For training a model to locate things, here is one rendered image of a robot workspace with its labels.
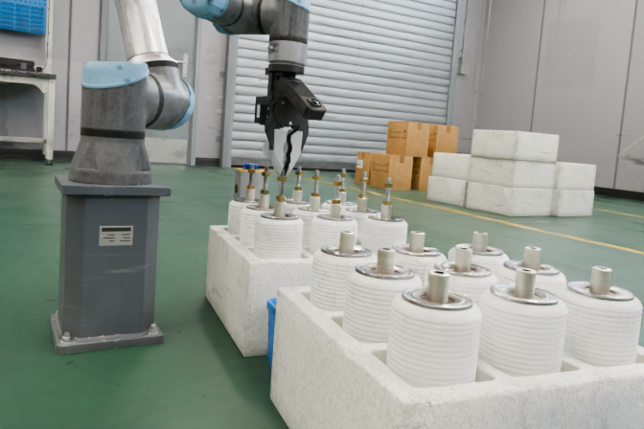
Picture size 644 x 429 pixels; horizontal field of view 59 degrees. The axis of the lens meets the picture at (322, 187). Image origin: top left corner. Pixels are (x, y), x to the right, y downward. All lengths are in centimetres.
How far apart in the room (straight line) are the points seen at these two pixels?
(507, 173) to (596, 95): 343
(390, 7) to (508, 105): 203
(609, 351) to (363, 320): 29
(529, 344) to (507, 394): 7
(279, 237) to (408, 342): 53
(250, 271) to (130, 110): 37
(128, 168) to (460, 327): 70
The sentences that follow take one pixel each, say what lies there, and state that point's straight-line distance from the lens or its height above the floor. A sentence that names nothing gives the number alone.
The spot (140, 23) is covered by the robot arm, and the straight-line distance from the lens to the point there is 127.
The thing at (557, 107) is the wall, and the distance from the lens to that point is 739.
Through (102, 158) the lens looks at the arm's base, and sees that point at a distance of 109.
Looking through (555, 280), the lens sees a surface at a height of 25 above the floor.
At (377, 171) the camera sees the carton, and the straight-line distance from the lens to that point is 503.
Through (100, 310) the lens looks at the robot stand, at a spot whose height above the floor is 7.
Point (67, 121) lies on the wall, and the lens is 601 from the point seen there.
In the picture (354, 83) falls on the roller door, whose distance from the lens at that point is 699.
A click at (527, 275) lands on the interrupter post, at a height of 28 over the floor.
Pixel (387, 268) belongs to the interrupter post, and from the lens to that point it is 71.
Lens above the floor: 42
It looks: 5 degrees down
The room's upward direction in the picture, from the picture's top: 4 degrees clockwise
